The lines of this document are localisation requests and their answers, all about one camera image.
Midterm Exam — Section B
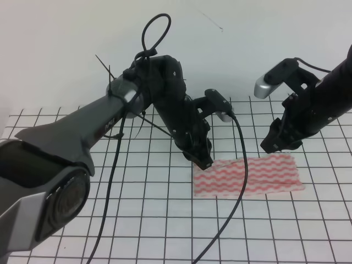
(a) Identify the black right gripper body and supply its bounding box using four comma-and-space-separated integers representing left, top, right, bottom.
260, 94, 322, 153

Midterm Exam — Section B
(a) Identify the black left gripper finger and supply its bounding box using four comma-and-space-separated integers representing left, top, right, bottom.
192, 156, 213, 171

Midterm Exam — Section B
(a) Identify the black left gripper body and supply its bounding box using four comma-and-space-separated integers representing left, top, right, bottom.
159, 95, 213, 162

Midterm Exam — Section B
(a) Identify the pink wavy striped towel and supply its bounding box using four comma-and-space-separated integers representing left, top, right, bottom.
192, 153, 305, 198

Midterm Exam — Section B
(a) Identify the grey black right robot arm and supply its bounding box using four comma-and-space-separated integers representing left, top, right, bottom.
254, 53, 351, 153

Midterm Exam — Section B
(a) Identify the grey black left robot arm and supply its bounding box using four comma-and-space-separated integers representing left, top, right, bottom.
1, 48, 212, 256

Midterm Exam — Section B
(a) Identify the black left camera cable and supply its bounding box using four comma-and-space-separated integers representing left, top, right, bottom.
191, 111, 250, 264

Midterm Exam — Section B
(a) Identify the black camera cable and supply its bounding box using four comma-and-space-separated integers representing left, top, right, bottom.
294, 57, 332, 74
191, 111, 250, 264

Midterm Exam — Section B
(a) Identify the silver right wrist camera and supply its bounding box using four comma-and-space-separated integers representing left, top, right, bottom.
254, 58, 320, 99

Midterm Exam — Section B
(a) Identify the black right camera cable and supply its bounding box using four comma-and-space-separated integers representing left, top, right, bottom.
294, 57, 332, 74

